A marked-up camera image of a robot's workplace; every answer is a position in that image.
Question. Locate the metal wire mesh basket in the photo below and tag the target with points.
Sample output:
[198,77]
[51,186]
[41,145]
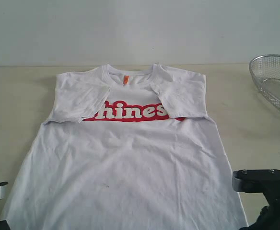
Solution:
[265,73]

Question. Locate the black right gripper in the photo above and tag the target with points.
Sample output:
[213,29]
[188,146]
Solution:
[269,219]

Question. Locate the white t-shirt red lettering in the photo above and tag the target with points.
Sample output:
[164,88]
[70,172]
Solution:
[126,150]

